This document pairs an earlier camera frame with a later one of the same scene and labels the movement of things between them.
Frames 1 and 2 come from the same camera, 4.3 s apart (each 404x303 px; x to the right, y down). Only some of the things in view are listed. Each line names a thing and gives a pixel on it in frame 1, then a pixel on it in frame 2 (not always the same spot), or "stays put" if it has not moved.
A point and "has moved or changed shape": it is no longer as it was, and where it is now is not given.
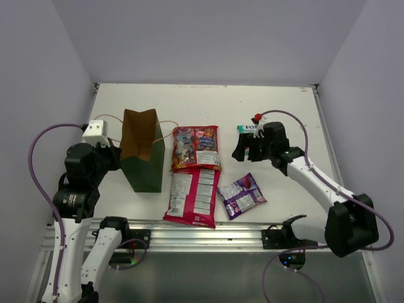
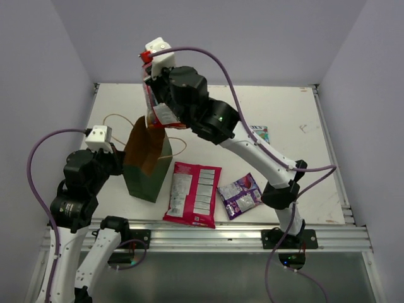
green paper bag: [142, 151] has moved or changed shape
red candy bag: [196, 146] → [160, 114]
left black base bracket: [142, 234] stays put
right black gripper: [246, 140] → [156, 81]
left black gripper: [115, 154] stays put
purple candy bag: [241, 195] stays put
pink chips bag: [193, 197] stays put
